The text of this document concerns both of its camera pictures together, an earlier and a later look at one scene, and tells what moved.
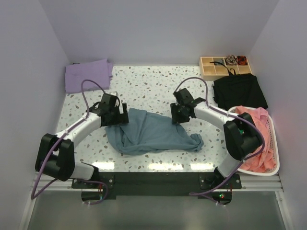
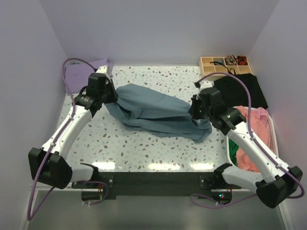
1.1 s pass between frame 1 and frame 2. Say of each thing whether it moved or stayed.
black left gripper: moved
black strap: stayed
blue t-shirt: moved
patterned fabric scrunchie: stayed
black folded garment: stayed
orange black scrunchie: stayed
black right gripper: moved
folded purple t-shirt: stayed
